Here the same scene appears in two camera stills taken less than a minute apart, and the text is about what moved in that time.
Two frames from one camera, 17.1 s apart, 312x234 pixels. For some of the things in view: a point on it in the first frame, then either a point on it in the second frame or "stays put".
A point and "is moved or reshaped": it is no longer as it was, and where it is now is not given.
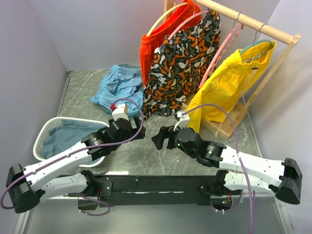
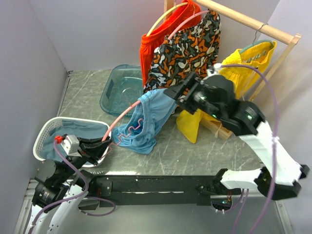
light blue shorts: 120,83 → 139,132
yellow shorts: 226,84 stays put
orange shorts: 161,31 stays put
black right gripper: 165,132 → 172,91
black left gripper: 141,134 → 91,148
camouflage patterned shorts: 181,65 stays put
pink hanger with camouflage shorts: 195,16 stays put
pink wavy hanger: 224,47 is moved or reshaped
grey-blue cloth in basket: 70,132 stays put
